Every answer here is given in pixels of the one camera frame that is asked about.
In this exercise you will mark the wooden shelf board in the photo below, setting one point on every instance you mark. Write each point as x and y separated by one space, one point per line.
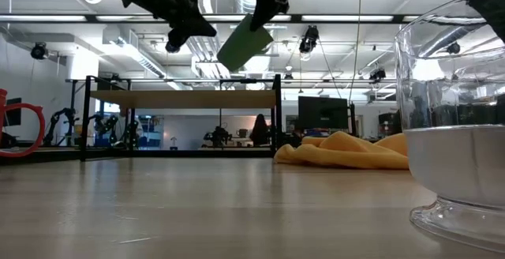
181 99

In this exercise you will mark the black metal shelf frame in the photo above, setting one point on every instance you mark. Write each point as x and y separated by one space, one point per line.
83 124

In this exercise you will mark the green plastic cup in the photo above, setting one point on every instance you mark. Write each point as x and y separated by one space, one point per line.
242 43

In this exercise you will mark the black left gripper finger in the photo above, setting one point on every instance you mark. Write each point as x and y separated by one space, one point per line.
193 28

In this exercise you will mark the black computer monitor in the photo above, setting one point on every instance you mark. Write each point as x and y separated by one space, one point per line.
13 113
322 113

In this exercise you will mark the black ceiling camera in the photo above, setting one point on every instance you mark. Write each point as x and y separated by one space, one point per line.
453 47
309 40
39 50
377 74
172 48

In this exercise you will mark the yellow cloth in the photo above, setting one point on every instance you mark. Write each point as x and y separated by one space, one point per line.
343 154

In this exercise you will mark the person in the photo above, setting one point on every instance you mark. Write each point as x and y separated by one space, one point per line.
260 132

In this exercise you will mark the red mug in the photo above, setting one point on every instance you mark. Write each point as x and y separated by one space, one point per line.
39 124

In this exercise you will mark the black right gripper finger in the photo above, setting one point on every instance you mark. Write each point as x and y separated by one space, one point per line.
262 12

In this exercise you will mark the black overhead frame bar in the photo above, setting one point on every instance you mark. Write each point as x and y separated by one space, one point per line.
59 18

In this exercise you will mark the black background robot arm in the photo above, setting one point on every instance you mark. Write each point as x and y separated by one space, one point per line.
218 136
106 128
59 122

